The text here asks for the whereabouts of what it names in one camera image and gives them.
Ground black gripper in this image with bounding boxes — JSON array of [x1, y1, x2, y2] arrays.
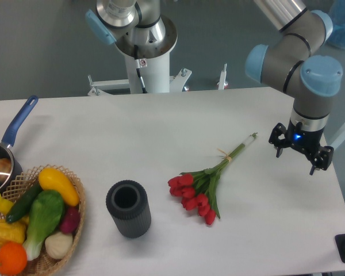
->
[[269, 118, 334, 175]]

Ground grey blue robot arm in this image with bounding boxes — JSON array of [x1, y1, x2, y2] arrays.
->
[[245, 1, 343, 172]]

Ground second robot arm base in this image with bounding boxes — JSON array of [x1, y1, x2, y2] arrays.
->
[[85, 0, 178, 59]]

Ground red tulip bouquet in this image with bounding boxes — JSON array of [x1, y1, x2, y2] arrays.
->
[[167, 132, 258, 226]]

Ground blue plastic bag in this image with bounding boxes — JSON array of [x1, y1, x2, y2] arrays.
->
[[327, 0, 345, 49]]

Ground dark grey ribbed vase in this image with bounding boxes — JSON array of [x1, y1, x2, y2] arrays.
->
[[106, 180, 152, 239]]

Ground yellow squash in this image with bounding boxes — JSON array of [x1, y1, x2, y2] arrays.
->
[[38, 167, 80, 207]]

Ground green bok choy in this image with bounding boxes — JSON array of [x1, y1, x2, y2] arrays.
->
[[23, 190, 64, 261]]

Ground white garlic bulb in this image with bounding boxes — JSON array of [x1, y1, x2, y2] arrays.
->
[[45, 232, 73, 259]]

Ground woven wicker basket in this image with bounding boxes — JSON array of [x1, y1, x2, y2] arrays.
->
[[0, 164, 86, 275]]

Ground green cucumber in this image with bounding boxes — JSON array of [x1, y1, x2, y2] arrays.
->
[[5, 183, 42, 224]]

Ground small yellow banana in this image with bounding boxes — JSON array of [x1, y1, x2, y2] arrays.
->
[[0, 193, 29, 225]]

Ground orange fruit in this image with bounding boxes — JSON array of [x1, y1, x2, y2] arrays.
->
[[0, 242, 27, 275]]

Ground yellow bell pepper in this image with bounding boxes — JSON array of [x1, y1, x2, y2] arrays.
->
[[0, 219, 26, 247]]

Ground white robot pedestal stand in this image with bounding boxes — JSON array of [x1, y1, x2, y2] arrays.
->
[[87, 43, 229, 97]]

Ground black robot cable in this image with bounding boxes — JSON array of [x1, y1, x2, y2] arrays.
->
[[132, 45, 148, 94]]

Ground blue handled saucepan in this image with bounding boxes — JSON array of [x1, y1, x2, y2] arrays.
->
[[0, 95, 39, 193]]

